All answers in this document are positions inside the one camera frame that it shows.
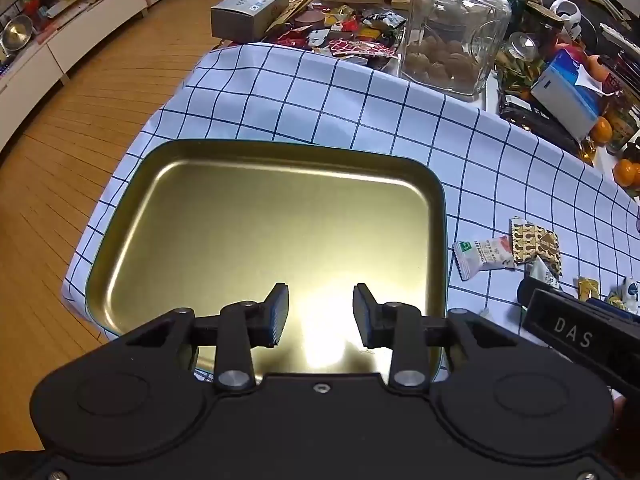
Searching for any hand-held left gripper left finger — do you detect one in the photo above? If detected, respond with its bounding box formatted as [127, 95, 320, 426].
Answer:
[117, 282, 290, 395]

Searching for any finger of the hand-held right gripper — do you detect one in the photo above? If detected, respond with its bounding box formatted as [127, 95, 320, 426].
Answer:
[516, 276, 557, 309]
[585, 297, 635, 318]

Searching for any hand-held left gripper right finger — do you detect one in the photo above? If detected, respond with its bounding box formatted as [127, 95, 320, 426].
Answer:
[353, 283, 526, 395]

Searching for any yellow green candy packet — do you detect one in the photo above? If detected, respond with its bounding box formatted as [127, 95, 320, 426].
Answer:
[578, 277, 604, 302]

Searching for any brown gold patterned snack packet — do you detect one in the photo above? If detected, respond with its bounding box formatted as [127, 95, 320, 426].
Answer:
[509, 216, 563, 277]

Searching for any white hawthorn snack packet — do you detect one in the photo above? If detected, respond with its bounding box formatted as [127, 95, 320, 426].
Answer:
[452, 236, 516, 282]

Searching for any gold tin tray teal rim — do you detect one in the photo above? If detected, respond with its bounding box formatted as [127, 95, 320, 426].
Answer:
[84, 138, 447, 381]

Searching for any heap of leafy mandarins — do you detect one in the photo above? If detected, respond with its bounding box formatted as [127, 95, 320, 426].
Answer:
[612, 157, 640, 190]

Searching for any gold foil chocolate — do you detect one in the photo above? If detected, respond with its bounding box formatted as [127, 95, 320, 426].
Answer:
[577, 135, 599, 164]

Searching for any long black snack packet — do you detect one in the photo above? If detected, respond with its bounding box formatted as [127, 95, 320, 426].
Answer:
[500, 102, 596, 157]

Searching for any single mandarin orange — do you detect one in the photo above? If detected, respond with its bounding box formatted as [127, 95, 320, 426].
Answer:
[590, 116, 614, 145]

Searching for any jar with green label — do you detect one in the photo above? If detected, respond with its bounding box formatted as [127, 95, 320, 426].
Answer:
[606, 105, 640, 156]

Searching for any blue white tissue box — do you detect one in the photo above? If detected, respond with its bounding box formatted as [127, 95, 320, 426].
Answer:
[530, 49, 618, 143]

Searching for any white blue checked tablecloth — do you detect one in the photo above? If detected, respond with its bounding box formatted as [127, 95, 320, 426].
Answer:
[60, 42, 640, 388]

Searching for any small glass jar metal lid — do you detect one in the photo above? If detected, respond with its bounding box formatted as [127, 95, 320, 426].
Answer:
[500, 31, 547, 92]

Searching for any glass jar with cookies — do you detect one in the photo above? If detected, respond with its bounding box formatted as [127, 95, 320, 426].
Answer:
[398, 0, 513, 98]

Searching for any white black mug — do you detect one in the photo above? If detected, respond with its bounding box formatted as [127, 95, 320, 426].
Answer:
[550, 0, 584, 41]

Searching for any pile of assorted snack packets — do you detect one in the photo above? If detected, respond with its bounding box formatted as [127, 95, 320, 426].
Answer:
[265, 2, 408, 68]

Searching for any grey cardboard box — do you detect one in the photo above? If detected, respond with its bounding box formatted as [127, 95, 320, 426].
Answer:
[210, 0, 292, 43]

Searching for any white low cabinet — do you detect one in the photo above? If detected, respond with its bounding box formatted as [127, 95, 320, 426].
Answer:
[0, 0, 151, 153]

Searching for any steel bowl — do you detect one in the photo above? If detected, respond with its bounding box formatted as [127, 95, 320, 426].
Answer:
[0, 14, 35, 54]

